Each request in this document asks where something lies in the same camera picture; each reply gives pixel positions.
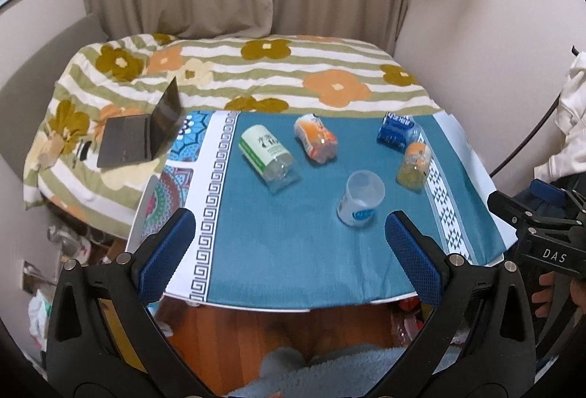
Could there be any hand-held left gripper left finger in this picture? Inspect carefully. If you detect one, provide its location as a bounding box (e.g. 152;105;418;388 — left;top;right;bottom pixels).
46;208;216;398

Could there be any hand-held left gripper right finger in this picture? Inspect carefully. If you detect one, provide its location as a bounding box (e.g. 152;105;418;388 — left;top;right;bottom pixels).
366;210;536;398

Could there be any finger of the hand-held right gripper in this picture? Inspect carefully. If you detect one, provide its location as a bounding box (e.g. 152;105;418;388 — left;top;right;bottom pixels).
486;190;586;235
530;179;586;216

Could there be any clear plastic cup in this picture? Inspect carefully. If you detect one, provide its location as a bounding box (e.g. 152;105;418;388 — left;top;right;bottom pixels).
336;170;386;228

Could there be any person's right hand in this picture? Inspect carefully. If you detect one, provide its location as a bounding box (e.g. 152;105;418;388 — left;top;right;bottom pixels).
532;272;586;317

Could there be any teal patterned tablecloth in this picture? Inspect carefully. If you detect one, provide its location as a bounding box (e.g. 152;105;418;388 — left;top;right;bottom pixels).
123;112;510;314

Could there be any red packaging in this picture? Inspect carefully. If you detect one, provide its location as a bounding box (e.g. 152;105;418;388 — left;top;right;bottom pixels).
389;297;435;348

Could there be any white garment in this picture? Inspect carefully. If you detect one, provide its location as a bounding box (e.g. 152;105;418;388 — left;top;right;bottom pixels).
533;50;586;188

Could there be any small orange drink bottle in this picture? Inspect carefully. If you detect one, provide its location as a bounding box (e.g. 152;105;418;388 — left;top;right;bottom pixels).
396;142;433;190

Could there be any mandala patterned cloth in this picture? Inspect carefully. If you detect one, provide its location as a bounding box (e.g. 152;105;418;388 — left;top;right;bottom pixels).
142;109;211;243

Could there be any grey laptop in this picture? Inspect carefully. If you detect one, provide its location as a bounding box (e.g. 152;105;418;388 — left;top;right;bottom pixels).
96;77;188;170

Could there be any blue label plastic bottle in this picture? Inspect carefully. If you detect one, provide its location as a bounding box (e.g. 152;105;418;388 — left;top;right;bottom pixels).
376;112;422;150

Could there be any light blue fleece clothing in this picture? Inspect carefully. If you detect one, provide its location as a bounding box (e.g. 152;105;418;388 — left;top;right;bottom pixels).
226;345;463;398

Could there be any white plastic bag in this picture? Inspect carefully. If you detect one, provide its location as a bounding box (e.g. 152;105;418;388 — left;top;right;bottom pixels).
27;290;52;350

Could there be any green label plastic bottle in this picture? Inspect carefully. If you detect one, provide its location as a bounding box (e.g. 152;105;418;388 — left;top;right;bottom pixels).
238;123;300;196

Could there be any large orange label plastic bottle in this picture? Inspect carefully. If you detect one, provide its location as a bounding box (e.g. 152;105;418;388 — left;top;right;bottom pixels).
293;113;338;164

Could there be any floral striped blanket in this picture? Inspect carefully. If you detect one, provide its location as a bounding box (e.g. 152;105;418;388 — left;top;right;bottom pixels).
23;33;442;238

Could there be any black cable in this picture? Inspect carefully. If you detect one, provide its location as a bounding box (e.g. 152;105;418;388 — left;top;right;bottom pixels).
490;45;580;178

